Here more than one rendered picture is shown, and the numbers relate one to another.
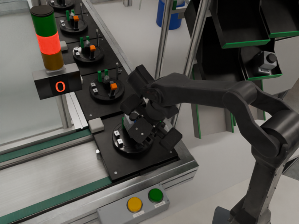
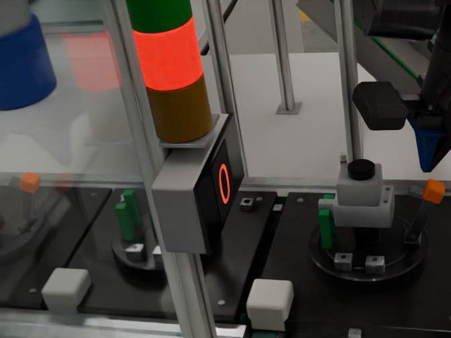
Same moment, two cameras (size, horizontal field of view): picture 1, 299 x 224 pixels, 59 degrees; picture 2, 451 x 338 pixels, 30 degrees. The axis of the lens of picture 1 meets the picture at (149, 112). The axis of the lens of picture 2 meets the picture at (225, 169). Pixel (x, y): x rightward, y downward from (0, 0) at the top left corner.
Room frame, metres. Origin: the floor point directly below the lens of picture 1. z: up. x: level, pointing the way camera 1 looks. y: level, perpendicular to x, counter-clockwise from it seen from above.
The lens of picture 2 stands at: (0.02, 0.63, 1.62)
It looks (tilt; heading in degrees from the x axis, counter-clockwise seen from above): 33 degrees down; 322
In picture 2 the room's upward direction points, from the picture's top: 10 degrees counter-clockwise
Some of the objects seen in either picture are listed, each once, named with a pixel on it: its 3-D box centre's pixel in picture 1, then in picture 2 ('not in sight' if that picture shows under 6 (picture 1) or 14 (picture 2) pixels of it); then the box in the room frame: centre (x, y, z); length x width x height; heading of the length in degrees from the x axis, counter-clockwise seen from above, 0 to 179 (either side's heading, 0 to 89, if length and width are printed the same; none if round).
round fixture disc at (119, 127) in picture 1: (132, 137); (368, 246); (0.53, 0.05, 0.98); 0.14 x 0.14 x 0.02
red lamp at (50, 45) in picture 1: (48, 40); (167, 49); (0.53, 0.27, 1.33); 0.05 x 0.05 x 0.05
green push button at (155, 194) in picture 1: (155, 195); not in sight; (0.34, -0.05, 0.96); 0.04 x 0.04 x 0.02
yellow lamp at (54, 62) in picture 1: (52, 57); (178, 102); (0.53, 0.27, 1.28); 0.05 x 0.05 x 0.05
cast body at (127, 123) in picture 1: (131, 120); (354, 191); (0.54, 0.05, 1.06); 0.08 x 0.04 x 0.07; 32
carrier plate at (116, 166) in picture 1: (132, 140); (368, 259); (0.53, 0.05, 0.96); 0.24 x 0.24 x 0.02; 32
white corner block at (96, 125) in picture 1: (96, 126); (270, 304); (0.56, 0.18, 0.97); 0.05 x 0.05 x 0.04; 32
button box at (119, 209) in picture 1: (134, 208); not in sight; (0.31, 0.00, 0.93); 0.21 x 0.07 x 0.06; 122
